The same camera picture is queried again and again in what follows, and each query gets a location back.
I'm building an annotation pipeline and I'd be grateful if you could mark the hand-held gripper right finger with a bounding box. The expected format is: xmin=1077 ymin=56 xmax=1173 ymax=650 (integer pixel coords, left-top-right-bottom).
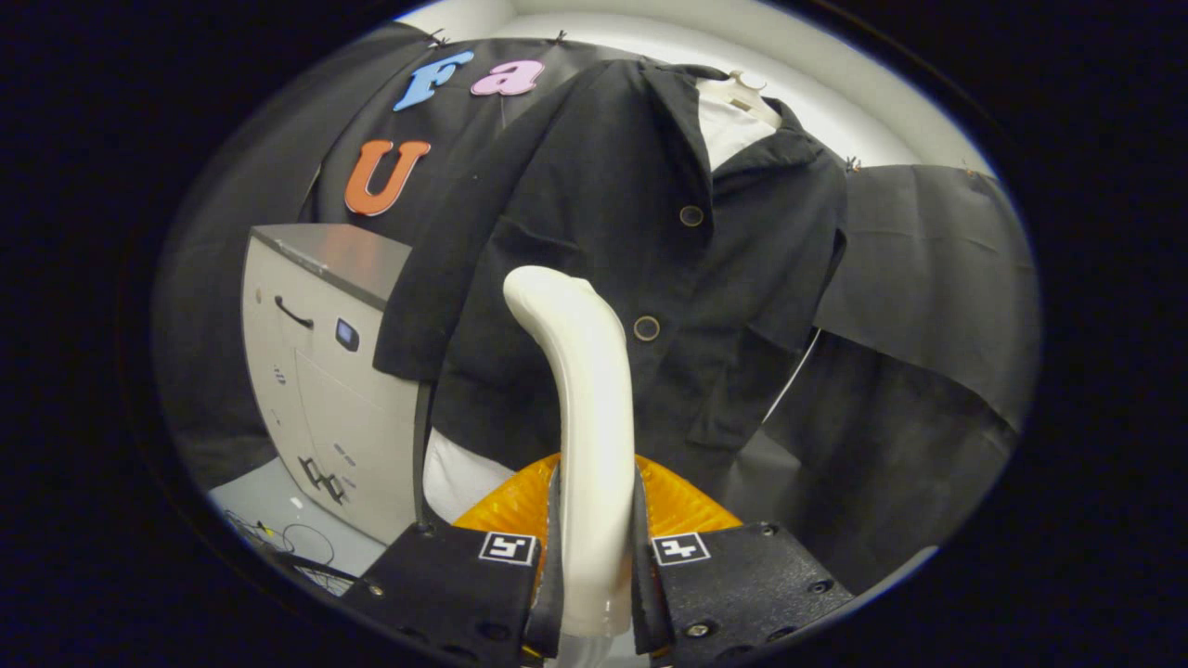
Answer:
xmin=633 ymin=453 xmax=856 ymax=668

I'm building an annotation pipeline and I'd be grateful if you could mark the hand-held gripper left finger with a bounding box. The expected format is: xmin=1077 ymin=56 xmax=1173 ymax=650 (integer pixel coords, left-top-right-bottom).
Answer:
xmin=339 ymin=453 xmax=565 ymax=668

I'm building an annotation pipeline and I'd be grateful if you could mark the white garment steamer handle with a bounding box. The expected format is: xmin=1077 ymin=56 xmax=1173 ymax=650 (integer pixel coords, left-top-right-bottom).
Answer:
xmin=502 ymin=265 xmax=638 ymax=668

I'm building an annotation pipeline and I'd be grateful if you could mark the black blazer jacket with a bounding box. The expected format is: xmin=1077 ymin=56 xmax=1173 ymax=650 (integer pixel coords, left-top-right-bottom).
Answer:
xmin=373 ymin=58 xmax=851 ymax=498

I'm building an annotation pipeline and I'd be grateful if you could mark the white mannequin torso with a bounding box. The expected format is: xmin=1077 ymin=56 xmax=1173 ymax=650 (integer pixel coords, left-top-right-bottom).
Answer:
xmin=422 ymin=76 xmax=782 ymax=526

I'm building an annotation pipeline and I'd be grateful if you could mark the grey white cabinet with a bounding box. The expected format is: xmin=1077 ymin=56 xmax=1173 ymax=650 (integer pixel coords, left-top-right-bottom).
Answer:
xmin=240 ymin=223 xmax=433 ymax=546

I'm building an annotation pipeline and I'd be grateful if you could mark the black backdrop cloth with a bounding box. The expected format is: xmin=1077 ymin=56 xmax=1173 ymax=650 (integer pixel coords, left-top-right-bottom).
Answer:
xmin=153 ymin=20 xmax=1042 ymax=595

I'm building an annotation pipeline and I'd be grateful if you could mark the beige plastic hanger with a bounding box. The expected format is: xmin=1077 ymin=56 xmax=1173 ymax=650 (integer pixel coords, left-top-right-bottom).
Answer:
xmin=724 ymin=70 xmax=786 ymax=128

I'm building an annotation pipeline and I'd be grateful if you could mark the tangle of thin floor cables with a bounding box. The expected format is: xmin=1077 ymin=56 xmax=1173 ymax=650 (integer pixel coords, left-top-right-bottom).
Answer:
xmin=223 ymin=508 xmax=359 ymax=595

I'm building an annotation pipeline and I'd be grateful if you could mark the thin white cable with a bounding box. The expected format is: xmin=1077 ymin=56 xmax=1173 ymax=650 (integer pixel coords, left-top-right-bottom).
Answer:
xmin=762 ymin=327 xmax=823 ymax=424

